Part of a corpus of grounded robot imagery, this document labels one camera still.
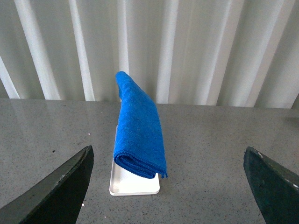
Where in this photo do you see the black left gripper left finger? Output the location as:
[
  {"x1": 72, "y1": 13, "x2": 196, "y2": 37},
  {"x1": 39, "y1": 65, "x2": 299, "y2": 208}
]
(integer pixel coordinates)
[{"x1": 0, "y1": 146, "x2": 94, "y2": 224}]

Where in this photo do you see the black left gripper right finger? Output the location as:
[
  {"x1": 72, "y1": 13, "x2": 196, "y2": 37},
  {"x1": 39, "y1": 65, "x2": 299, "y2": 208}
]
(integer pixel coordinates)
[{"x1": 243, "y1": 147, "x2": 299, "y2": 224}]

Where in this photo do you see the blue microfiber cloth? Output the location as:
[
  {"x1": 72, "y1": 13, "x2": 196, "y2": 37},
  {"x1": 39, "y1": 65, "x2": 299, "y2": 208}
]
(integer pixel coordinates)
[{"x1": 113, "y1": 71, "x2": 168, "y2": 179}]

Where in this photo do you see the white rack with wooden bars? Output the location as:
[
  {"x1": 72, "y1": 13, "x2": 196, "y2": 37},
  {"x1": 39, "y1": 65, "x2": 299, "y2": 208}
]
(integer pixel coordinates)
[{"x1": 109, "y1": 122, "x2": 167, "y2": 196}]

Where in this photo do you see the white pleated curtain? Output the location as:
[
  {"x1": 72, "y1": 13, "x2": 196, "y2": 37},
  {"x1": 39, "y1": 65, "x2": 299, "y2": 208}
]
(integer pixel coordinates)
[{"x1": 0, "y1": 0, "x2": 299, "y2": 109}]

